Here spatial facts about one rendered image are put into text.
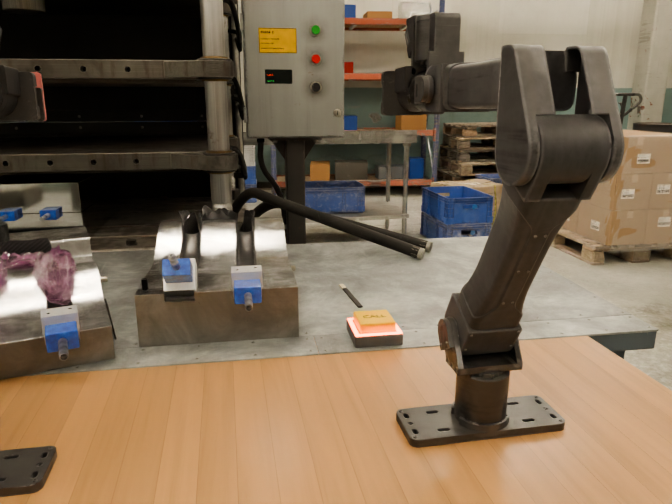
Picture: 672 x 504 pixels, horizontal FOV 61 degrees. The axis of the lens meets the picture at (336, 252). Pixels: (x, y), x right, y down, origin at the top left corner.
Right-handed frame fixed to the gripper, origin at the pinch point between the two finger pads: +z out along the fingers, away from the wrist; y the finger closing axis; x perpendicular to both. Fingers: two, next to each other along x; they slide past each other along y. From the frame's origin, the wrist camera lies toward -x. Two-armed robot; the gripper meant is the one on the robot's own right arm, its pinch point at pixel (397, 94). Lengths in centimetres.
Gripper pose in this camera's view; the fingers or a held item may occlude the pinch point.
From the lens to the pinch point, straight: 101.2
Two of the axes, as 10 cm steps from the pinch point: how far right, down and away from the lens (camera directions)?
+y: -9.8, 0.5, -1.8
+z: -1.9, -2.4, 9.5
